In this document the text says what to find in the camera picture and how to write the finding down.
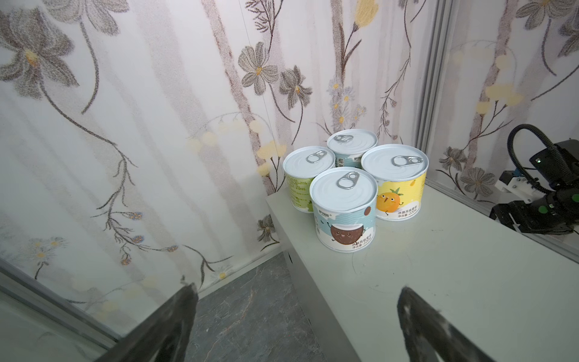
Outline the green label can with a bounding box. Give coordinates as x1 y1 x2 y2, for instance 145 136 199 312
283 146 336 214

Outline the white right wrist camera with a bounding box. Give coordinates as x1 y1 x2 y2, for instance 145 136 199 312
495 170 544 204

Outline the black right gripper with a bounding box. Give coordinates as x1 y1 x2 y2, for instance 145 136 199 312
489 199 578 235

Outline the yellow label can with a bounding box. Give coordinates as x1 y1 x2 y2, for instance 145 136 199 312
361 144 429 222

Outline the grey metal counter cabinet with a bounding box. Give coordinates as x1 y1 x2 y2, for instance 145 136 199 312
267 188 578 361

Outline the teal brown label can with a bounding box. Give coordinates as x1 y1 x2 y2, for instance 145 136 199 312
327 129 378 168

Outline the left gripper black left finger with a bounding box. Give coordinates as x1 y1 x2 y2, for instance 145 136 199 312
98 284 199 362

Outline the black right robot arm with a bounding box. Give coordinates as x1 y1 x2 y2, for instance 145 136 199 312
489 124 578 235

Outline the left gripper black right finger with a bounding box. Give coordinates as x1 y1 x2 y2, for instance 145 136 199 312
397 287 492 362

